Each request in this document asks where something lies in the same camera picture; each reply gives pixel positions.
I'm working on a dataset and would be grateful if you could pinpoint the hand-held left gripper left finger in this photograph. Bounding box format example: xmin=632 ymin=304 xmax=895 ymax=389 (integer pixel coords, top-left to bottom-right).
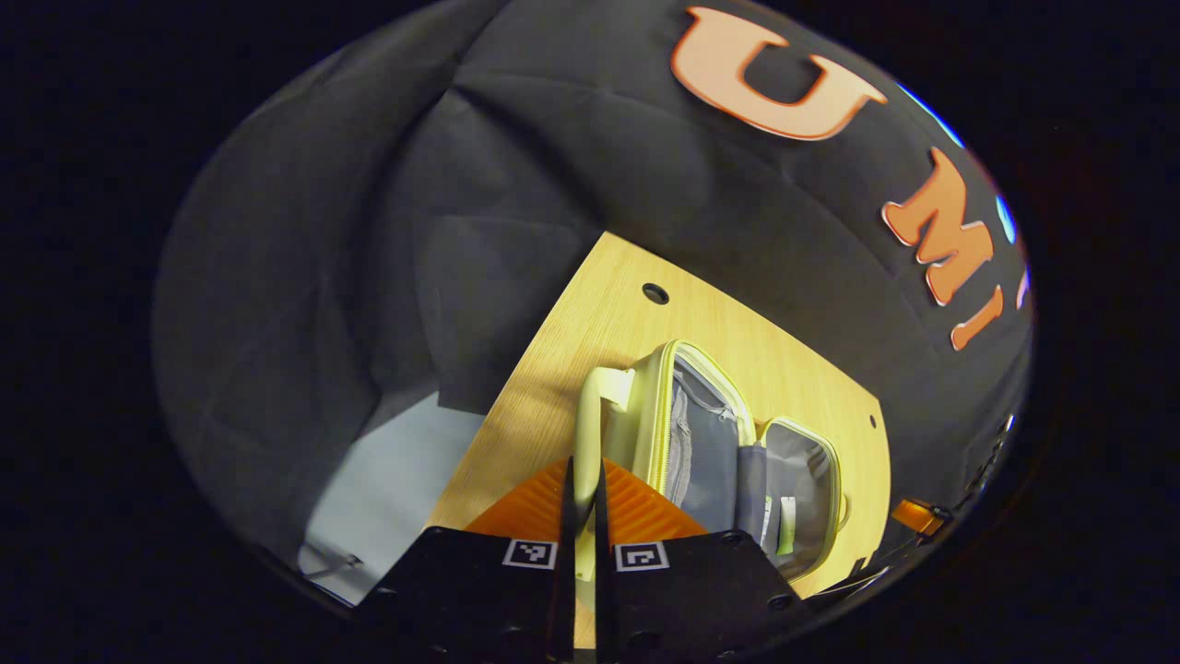
xmin=355 ymin=456 xmax=577 ymax=664

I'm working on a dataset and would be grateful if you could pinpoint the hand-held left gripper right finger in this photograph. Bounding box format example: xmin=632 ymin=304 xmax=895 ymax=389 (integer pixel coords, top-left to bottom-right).
xmin=595 ymin=458 xmax=803 ymax=664

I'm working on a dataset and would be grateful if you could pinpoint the pale yellow suitcase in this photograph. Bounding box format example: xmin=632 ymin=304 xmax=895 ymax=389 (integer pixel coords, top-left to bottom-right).
xmin=573 ymin=339 xmax=849 ymax=584

